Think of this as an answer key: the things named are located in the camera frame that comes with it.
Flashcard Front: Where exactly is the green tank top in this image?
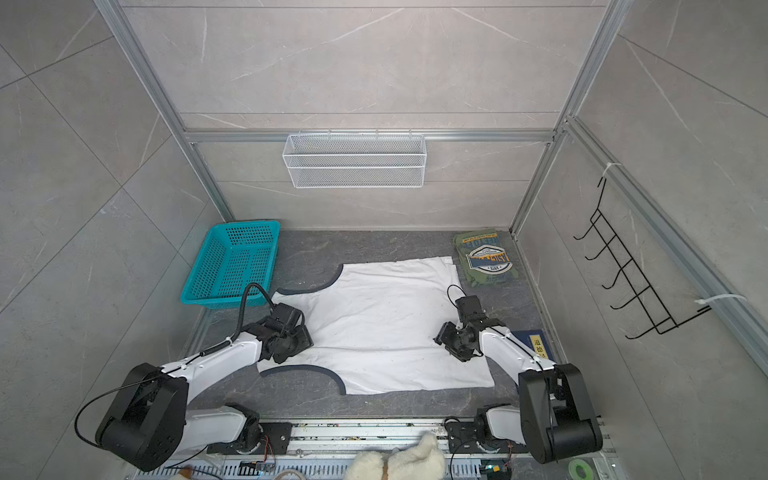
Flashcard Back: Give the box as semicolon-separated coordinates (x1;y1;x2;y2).
452;229;519;287

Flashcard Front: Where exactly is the white tank top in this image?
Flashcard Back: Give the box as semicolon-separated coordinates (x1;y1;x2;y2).
257;256;495;395

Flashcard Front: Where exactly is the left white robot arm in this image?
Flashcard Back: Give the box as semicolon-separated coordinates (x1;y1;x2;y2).
94;303;313;471

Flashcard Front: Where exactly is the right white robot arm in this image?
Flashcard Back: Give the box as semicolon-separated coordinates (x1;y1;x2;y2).
434;295;604;464

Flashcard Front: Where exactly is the blue book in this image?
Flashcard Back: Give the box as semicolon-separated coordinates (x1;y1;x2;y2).
513;329;556;361

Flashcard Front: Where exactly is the teal plastic basket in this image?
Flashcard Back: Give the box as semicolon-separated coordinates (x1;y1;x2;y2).
180;220;281;310

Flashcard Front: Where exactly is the white plush toy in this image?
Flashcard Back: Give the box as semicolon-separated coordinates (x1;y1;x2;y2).
344;433;446;480

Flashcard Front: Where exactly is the green tape roll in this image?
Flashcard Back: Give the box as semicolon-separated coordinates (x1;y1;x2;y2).
568;458;595;480

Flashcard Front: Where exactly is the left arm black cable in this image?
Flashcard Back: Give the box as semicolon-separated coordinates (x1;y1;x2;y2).
230;282;277;343

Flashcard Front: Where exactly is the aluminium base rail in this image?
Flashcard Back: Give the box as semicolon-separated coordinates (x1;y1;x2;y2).
119;418;619;480

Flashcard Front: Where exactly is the black wire hook rack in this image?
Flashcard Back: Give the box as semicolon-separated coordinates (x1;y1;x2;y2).
573;178;712;340

